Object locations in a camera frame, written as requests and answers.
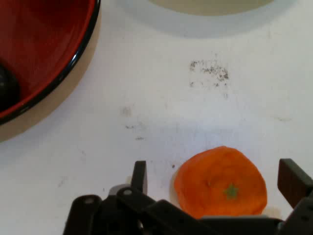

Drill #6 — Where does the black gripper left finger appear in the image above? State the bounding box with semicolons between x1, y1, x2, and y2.
63;160;201;235

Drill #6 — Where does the white round plate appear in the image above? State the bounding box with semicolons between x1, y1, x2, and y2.
114;0;298;39

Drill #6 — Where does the red bowl with black rim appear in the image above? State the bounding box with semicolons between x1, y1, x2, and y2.
0;0;102;144

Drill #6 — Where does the orange round toy slice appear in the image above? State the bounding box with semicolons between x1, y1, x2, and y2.
172;146;268;220

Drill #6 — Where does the dark purple toy eggplant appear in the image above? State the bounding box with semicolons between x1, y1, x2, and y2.
0;63;21;112

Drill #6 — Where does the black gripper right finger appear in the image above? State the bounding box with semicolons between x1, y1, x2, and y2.
277;158;313;235

